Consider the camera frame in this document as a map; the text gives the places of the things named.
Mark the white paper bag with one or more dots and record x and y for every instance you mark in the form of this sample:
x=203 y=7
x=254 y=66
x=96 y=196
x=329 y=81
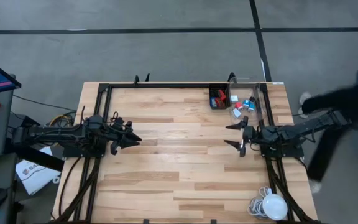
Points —
x=36 y=175

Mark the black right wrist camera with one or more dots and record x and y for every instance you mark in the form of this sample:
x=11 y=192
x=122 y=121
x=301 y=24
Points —
x=270 y=133

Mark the blue and white charger cube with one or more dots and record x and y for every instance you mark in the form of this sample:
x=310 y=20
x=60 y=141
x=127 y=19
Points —
x=251 y=106
x=245 y=104

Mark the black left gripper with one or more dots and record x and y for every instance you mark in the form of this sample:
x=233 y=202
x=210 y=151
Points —
x=118 y=132

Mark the pink and white charger cube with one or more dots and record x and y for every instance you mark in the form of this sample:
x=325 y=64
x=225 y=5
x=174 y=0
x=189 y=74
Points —
x=238 y=106

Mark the black table frame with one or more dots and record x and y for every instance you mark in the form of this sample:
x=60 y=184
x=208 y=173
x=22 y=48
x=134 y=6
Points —
x=166 y=85

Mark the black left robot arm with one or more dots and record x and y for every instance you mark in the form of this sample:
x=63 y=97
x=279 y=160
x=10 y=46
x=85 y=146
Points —
x=51 y=135

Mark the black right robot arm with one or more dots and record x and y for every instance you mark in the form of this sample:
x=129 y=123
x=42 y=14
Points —
x=306 y=126

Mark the round white lamp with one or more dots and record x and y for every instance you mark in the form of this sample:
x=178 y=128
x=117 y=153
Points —
x=274 y=207

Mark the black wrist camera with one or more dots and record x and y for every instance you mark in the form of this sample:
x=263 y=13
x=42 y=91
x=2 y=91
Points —
x=270 y=133
x=94 y=122

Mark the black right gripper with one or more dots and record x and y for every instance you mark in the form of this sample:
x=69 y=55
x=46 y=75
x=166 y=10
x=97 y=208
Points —
x=252 y=135

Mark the person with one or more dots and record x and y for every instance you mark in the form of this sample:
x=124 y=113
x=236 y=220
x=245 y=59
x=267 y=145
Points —
x=346 y=101

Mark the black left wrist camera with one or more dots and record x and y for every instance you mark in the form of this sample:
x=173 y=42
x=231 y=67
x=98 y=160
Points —
x=94 y=122

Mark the clear plastic bin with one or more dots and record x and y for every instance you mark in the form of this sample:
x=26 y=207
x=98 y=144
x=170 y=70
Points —
x=259 y=93

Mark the black support beam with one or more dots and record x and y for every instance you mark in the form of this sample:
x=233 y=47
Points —
x=39 y=158

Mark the small black tray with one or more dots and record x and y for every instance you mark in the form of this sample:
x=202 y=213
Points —
x=224 y=105

